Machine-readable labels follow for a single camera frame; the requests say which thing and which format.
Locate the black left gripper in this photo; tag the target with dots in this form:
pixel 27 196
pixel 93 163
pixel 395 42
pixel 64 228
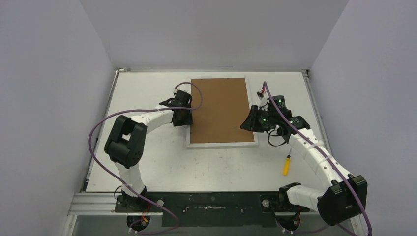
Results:
pixel 187 121

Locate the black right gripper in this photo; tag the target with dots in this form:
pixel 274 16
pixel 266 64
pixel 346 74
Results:
pixel 251 120

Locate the white picture frame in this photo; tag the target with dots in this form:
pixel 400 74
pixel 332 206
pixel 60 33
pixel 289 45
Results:
pixel 226 102

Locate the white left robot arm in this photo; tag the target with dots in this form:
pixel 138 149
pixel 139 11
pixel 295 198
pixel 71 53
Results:
pixel 126 142

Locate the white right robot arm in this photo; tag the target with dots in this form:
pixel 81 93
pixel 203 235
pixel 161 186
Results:
pixel 344 194

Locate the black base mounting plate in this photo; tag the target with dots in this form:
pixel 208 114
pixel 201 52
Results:
pixel 267 219

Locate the yellow handle screwdriver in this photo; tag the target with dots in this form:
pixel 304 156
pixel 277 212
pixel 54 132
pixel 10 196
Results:
pixel 287 163

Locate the aluminium table front rail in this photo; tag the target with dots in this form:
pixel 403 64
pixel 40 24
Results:
pixel 94 205

